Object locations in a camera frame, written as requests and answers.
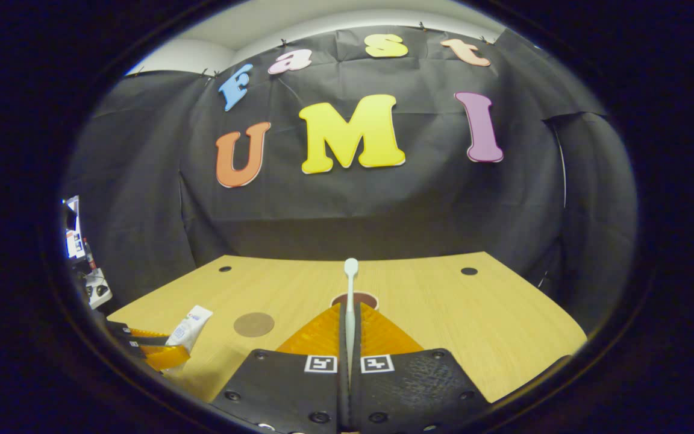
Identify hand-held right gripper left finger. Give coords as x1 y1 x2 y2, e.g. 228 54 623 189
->
211 303 348 434

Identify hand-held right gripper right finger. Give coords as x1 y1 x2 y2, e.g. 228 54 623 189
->
350 303 492 432

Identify white toothpaste tube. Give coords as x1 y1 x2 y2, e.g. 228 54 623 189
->
165 305 214 353

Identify brown round coaster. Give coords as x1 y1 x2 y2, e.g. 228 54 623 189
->
233 312 275 338

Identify beige cup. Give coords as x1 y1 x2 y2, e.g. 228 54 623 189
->
330 292 379 311

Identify white toothbrush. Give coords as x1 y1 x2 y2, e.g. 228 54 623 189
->
343 258 360 377

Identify white side table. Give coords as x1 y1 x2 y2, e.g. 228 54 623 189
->
82 268 113 309

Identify computer monitor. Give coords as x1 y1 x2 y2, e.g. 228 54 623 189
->
64 196 86 260

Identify black backdrop cloth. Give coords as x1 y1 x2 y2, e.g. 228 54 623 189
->
61 27 640 332

